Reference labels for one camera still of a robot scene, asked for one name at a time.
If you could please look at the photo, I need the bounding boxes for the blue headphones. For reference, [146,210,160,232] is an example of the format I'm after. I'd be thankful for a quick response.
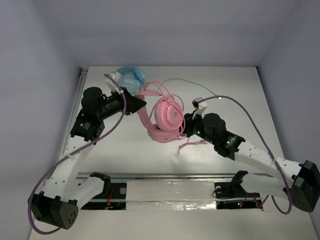
[116,66,146,95]

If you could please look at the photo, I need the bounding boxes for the pink headphone cable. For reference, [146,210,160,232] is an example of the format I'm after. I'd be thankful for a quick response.
[154,94,213,155]

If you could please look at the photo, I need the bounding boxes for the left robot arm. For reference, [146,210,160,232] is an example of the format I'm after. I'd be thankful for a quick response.
[27,87,147,235]

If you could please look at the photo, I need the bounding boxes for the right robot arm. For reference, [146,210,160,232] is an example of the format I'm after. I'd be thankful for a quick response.
[184,113,320,213]

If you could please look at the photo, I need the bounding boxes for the green cable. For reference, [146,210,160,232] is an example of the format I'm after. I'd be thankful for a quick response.
[162,78,223,100]

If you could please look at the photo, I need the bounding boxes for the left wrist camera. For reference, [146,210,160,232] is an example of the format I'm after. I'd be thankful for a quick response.
[104,71,123,94]

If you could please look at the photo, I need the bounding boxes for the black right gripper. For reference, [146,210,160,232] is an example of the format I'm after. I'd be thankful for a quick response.
[173,109,217,146]

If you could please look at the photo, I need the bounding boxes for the metal rail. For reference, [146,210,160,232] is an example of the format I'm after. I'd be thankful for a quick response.
[77,171,251,180]

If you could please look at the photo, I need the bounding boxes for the pink headphones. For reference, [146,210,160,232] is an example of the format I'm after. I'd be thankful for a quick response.
[135,81,186,143]

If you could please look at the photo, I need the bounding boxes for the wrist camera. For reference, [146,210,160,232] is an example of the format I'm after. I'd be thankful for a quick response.
[192,97,208,119]
[104,71,123,94]

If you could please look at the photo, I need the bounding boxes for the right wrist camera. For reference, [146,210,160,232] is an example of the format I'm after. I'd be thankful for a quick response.
[192,97,208,119]

